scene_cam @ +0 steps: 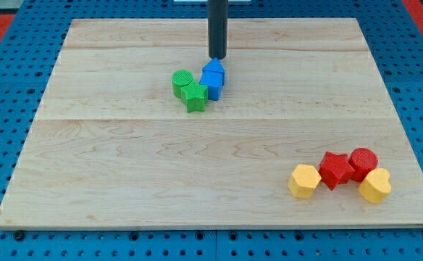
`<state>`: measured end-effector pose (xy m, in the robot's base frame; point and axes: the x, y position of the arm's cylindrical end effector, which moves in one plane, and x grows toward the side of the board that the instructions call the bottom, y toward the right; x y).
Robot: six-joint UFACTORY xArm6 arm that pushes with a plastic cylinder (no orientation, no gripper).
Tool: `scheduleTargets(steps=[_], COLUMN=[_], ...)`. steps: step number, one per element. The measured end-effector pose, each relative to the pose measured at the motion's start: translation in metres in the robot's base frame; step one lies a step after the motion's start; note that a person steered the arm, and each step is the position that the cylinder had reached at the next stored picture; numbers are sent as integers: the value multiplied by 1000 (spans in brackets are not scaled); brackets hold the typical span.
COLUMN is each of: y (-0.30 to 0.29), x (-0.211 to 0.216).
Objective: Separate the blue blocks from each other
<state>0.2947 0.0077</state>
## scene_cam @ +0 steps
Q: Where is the blue cube block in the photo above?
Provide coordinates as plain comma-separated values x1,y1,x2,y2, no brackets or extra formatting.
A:
200,71,224,101

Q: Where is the blue triangle block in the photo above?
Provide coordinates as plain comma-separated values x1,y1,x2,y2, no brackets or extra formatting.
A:
202,57,225,85

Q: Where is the green star block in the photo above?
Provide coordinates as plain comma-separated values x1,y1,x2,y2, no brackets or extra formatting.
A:
181,80,208,113

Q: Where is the green cylinder block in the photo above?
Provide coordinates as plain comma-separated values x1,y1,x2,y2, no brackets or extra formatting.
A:
171,70,194,99

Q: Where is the yellow hexagon block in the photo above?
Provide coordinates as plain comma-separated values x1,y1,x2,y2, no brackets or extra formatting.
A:
288,164,322,199

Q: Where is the light wooden board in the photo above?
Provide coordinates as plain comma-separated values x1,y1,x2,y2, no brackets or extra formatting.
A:
0,18,423,231

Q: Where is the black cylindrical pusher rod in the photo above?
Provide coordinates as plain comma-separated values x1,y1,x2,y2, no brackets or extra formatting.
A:
207,0,229,59

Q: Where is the red star block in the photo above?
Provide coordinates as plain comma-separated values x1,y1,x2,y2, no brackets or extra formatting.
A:
319,152,355,191

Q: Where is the red cylinder block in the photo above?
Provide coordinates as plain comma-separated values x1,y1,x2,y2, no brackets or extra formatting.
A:
348,147,379,182

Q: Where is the yellow heart block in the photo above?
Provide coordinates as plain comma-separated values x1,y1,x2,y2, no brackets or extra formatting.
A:
358,168,392,204

